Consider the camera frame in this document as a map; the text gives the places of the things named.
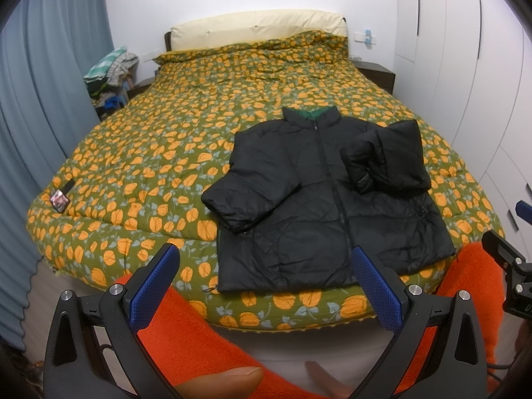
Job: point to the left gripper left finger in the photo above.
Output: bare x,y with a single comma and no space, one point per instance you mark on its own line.
93,348

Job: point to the white wardrobe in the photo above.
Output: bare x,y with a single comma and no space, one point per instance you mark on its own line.
464,66

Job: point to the black puffer jacket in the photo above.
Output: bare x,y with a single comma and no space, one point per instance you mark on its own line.
303,191

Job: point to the cream upholstered headboard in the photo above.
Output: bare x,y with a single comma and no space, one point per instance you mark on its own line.
254,26

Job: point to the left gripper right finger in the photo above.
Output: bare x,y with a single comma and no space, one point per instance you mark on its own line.
399,299

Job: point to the blue curtain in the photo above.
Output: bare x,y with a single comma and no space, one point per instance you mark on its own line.
47,46

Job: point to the left hand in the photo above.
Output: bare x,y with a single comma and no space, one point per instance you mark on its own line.
241,382

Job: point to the dark right nightstand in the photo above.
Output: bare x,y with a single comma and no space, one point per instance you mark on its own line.
379,75

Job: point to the wall socket with blue plug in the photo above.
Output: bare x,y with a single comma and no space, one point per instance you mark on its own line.
365,37

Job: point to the green orange floral duvet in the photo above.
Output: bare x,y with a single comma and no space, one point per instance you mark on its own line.
136,181

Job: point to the pile of clothes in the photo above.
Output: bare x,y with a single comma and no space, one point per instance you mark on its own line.
109,81

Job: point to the small photo tag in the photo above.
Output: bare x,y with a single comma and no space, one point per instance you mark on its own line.
59,201

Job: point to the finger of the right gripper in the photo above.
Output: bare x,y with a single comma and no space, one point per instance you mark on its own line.
503,253
524,211

